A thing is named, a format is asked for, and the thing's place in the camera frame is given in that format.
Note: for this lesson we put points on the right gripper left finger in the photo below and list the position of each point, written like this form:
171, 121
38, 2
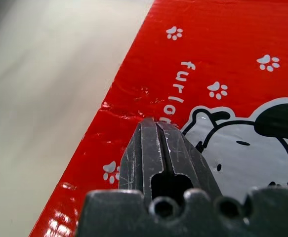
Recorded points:
138, 158

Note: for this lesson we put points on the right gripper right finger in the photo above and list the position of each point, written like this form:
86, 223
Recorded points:
183, 158

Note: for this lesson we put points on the orange shoe box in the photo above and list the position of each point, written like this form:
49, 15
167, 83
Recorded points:
208, 49

